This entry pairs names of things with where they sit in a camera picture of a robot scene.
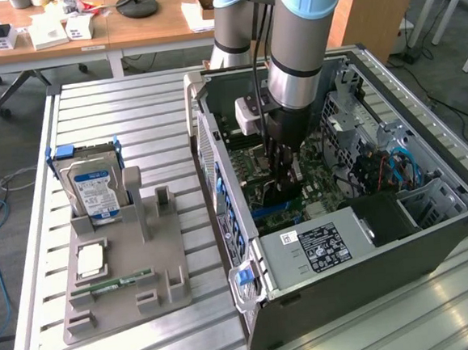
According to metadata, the green RAM stick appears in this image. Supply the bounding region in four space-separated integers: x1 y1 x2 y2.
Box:
69 268 155 298

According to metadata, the white labelled box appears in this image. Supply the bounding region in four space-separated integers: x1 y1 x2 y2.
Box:
62 13 97 42

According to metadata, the hard disk with blue bracket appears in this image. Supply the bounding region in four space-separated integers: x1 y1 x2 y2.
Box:
43 134 136 230

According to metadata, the silver disk bay cage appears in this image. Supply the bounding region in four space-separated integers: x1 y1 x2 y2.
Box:
316 82 427 201

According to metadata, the silver chipset heat sink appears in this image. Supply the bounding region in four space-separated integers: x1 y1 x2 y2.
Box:
303 201 329 221

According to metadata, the black chair base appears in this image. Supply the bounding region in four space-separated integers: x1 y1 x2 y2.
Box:
0 64 93 120

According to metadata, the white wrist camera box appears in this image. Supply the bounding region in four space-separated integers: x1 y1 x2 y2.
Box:
233 94 275 137

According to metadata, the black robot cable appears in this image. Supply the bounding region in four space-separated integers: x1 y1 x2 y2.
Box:
246 1 288 150

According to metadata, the blue expansion slot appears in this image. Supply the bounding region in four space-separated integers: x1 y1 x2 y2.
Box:
251 202 294 220

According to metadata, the wooden desk white frame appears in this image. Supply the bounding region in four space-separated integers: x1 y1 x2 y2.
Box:
0 0 113 87
104 0 221 78

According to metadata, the green motherboard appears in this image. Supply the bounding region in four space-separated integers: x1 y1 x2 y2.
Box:
223 132 347 240

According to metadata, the grey floor cable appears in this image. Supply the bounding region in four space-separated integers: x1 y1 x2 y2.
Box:
0 165 40 193

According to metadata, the white paper stack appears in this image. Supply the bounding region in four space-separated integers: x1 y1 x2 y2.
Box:
180 0 216 35

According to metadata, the grey parts rack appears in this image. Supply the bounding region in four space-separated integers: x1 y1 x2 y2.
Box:
50 162 196 347

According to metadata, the small silver disk bay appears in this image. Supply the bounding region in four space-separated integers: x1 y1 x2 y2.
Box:
394 175 468 233

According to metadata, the wooden cabinet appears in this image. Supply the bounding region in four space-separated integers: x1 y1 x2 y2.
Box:
337 0 432 68

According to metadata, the CPU socket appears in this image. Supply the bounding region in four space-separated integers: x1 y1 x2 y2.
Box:
247 144 274 179

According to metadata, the open dark grey PC case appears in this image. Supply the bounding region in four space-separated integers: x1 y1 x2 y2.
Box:
181 38 468 350

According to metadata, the blue wire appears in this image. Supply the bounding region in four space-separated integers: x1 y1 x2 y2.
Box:
387 145 425 191

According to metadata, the silver CPU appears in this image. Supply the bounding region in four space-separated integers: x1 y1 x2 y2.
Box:
74 243 108 278

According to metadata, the grey power supply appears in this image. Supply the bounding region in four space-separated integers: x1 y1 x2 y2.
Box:
256 205 381 294

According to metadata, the open white box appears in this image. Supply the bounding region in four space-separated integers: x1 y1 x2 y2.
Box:
26 12 71 53

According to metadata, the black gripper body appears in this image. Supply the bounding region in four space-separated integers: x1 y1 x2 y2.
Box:
263 104 315 158

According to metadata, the red wire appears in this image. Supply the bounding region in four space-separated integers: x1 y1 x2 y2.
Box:
372 152 401 192

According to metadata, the black round lamp base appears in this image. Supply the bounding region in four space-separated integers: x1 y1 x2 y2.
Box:
114 0 161 21

